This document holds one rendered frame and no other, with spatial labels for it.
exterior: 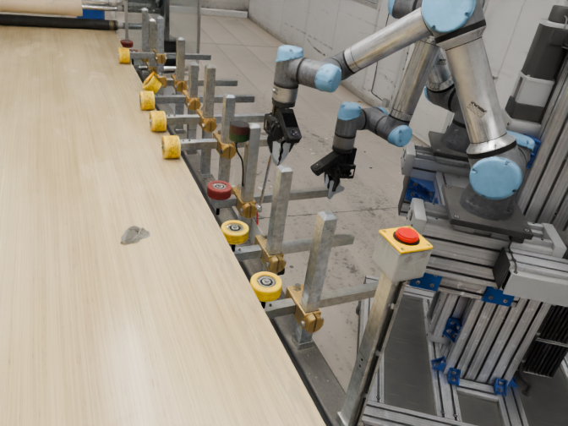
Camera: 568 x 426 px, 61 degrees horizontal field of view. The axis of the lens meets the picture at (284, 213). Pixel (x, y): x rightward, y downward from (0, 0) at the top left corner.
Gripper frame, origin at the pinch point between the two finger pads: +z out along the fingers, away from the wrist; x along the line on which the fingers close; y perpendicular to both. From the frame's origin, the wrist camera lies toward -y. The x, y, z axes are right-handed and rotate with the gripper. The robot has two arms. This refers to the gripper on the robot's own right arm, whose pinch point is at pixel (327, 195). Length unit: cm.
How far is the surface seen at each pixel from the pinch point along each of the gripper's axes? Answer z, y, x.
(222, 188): -7.9, -41.6, -1.2
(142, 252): -8, -72, -31
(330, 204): 83, 83, 121
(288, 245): 0.2, -27.5, -26.2
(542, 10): -56, 234, 132
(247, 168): -16.8, -35.5, -5.8
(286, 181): -25, -34, -31
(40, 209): -8, -96, -4
